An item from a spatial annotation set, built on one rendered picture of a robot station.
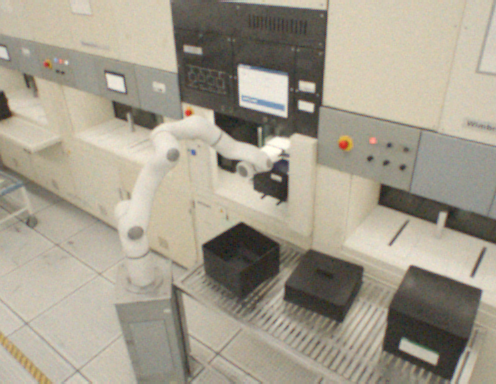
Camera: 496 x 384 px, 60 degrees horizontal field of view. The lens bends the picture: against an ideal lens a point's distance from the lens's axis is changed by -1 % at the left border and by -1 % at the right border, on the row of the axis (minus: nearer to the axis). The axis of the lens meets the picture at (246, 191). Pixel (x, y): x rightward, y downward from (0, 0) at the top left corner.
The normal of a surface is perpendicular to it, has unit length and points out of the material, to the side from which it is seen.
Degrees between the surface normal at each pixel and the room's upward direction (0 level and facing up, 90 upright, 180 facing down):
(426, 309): 0
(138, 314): 90
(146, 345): 90
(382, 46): 90
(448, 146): 90
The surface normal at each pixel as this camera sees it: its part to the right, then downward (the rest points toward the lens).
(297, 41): -0.62, 0.44
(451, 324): -0.03, -0.85
